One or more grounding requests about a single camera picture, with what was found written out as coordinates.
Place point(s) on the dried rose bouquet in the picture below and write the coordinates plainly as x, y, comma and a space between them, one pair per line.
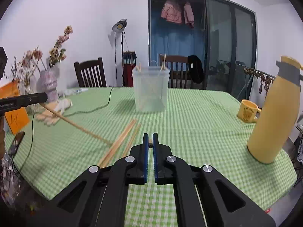
67, 30

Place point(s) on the green checked tablecloth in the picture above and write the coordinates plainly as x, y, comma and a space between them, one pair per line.
201, 127

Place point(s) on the pink speckled vase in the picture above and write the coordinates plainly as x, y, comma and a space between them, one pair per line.
48, 85

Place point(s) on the studio lamp on stand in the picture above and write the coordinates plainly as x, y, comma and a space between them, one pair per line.
119, 25

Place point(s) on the blue curtain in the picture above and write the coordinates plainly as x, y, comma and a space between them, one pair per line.
175, 42

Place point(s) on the red umbrella bin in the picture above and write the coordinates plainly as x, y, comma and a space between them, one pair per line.
129, 75

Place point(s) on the dark wooden chair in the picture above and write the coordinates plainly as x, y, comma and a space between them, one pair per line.
90, 73
176, 60

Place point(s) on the black garment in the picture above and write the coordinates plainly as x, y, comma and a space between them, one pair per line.
196, 71

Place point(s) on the slim floral vase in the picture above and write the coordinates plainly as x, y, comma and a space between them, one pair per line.
28, 88

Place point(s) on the clear plastic wrapper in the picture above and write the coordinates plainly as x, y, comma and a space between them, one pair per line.
75, 91

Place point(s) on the clear plastic container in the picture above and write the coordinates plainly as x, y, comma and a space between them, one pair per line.
151, 94

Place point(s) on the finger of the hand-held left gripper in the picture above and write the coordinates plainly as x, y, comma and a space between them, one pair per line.
23, 100

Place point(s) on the wide pink hanging jacket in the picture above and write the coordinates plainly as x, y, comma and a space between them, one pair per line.
171, 11

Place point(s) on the orange book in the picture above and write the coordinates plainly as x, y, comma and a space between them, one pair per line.
17, 120

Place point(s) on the metal drying rack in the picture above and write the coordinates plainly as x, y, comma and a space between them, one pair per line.
262, 80

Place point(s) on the yellow dotted work glove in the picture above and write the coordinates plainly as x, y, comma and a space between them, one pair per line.
51, 120

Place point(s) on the dark sliding glass door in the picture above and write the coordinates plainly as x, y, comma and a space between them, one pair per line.
220, 52

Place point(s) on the dried branch bouquet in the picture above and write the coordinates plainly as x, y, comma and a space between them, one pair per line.
35, 53

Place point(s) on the narrow pink hanging jacket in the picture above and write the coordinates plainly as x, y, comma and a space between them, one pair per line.
188, 14

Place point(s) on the black smartphone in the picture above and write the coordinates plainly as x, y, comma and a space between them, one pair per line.
16, 143

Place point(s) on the yellow mug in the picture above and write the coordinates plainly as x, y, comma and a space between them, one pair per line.
247, 112

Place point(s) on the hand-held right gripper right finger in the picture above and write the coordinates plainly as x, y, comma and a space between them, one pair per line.
156, 160

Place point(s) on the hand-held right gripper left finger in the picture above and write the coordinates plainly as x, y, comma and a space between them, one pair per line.
145, 160

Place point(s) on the yellow thermos jug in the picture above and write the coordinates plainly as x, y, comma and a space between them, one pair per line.
272, 123

